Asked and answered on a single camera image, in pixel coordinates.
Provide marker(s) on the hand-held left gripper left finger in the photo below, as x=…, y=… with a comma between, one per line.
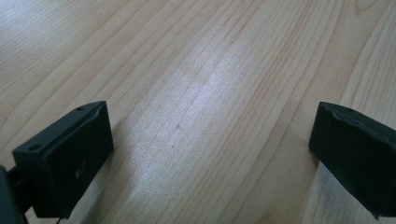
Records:
x=68, y=165

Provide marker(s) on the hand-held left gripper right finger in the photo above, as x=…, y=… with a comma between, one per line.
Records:
x=358, y=158

